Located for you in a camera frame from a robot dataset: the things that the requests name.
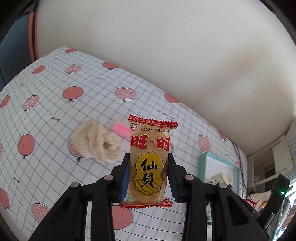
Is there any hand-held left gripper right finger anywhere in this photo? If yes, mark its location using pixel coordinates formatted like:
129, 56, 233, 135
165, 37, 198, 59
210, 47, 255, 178
168, 153, 270, 241

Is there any rice cracker packet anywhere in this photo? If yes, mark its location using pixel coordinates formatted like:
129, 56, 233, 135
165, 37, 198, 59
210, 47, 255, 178
119, 113, 178, 209

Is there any pink folding comb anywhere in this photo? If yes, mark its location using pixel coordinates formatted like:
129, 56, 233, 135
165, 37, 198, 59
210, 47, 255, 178
112, 123, 132, 140

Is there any teal cardboard box lid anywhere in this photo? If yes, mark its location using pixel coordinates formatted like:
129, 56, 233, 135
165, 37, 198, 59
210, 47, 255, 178
198, 153, 241, 200

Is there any cream lace scrunchie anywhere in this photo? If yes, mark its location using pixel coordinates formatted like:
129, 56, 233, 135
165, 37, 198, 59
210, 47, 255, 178
69, 118, 123, 165

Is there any white wooden shelf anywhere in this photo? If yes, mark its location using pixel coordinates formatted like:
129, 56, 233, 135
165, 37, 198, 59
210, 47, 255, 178
246, 134, 295, 193

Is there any white plastic bag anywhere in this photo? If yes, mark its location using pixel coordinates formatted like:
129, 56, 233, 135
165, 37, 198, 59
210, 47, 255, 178
245, 192, 271, 209

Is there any black cable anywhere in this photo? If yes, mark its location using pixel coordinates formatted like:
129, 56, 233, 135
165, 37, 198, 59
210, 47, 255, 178
228, 138, 250, 197

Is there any pink headboard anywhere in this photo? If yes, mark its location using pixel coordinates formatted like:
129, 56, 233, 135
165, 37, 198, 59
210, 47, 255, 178
28, 10, 40, 62

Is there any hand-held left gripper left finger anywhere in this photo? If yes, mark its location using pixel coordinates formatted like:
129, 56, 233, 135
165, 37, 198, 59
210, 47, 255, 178
29, 153, 130, 241

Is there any white hair claw clip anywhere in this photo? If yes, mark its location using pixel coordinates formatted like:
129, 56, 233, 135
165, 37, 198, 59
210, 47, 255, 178
210, 173, 234, 186

